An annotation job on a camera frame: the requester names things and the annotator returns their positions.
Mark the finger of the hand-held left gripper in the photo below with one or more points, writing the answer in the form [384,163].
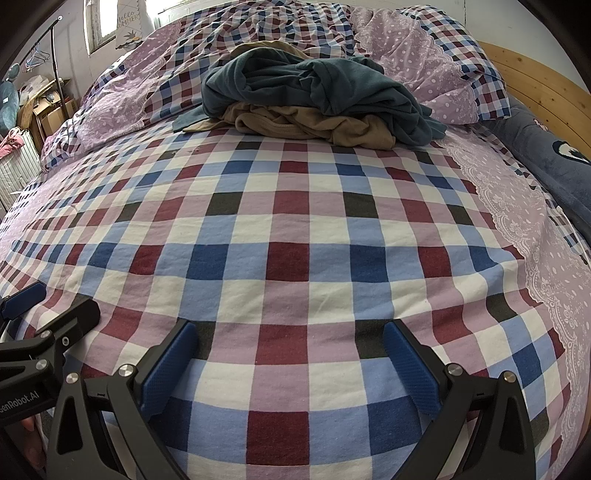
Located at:
[21,300]
[74,318]

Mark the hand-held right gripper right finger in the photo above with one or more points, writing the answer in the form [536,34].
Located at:
[411,364]

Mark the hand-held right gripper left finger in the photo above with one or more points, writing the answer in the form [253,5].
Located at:
[168,369]

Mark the teal sweatshirt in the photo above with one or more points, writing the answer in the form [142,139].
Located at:
[277,78]

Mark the clothes hangers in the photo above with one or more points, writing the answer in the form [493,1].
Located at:
[37,56]

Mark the black clothes rack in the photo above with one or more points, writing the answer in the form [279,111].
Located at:
[57,55]

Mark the person's left hand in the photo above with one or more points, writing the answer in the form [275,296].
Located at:
[25,441]

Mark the pink cloth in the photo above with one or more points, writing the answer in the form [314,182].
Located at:
[10,141]

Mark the checked bed sheet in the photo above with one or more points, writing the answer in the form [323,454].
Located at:
[286,258]

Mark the cardboard box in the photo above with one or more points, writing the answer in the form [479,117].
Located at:
[53,115]

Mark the teal shark plush toy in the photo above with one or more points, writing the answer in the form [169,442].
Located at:
[7,101]

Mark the blue plush penguin pillow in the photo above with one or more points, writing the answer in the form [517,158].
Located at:
[554,157]

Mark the tan garment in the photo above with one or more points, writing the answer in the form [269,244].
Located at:
[300,127]

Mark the window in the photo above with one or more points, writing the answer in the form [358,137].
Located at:
[108,23]

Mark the checked lilac duvet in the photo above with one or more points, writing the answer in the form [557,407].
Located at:
[194,50]

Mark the wooden headboard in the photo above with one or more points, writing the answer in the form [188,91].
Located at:
[540,87]

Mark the checked lilac pillow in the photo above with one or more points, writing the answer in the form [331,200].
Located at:
[415,55]

